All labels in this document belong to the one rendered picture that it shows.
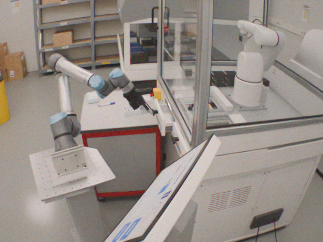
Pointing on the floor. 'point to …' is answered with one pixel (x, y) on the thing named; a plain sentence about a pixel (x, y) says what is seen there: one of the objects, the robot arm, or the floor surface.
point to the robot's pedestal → (83, 205)
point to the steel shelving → (94, 61)
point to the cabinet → (245, 198)
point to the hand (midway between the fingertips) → (151, 110)
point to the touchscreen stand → (186, 235)
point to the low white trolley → (122, 144)
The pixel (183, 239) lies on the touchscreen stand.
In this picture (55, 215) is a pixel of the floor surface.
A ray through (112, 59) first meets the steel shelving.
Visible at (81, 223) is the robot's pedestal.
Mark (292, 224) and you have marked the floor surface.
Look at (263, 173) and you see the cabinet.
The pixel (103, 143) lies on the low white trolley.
